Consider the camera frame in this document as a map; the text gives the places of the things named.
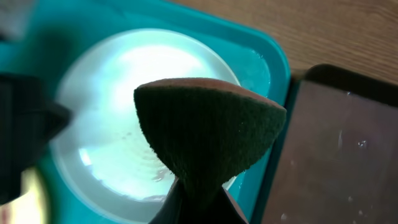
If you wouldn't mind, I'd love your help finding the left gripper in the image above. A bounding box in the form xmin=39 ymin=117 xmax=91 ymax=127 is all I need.
xmin=1 ymin=73 xmax=72 ymax=205

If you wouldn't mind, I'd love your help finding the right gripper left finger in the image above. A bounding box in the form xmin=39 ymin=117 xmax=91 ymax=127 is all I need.
xmin=149 ymin=179 xmax=185 ymax=224

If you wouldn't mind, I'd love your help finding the light blue plate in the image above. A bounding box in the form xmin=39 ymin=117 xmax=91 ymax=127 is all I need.
xmin=52 ymin=29 xmax=239 ymax=223

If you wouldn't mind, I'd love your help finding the black water tray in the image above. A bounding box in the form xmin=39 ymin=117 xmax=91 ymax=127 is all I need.
xmin=251 ymin=64 xmax=397 ymax=224

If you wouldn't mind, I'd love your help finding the green scrubbing sponge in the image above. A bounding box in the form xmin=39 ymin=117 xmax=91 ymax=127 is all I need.
xmin=133 ymin=77 xmax=287 ymax=212

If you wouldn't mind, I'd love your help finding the yellow plate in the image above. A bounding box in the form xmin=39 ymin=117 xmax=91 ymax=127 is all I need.
xmin=1 ymin=167 xmax=50 ymax=224

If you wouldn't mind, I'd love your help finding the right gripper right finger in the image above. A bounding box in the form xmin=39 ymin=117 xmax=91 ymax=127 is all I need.
xmin=211 ymin=188 xmax=248 ymax=224

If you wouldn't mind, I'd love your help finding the teal plastic tray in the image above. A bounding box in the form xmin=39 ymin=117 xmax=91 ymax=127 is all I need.
xmin=0 ymin=0 xmax=292 ymax=224

